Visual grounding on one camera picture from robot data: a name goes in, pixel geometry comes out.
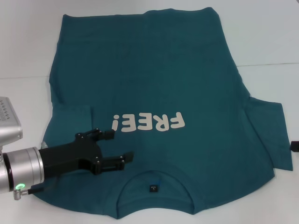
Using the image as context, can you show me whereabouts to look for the teal t-shirt with FREE print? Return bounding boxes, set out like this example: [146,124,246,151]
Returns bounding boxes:
[32,7,294,207]

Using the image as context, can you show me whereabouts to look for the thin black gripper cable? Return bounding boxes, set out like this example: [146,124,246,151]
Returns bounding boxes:
[27,185,46,195]

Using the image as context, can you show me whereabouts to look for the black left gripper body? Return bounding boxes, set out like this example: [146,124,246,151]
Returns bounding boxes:
[38,133,103,181]

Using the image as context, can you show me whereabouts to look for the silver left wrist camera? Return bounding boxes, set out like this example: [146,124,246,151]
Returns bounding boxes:
[0,96,23,148]

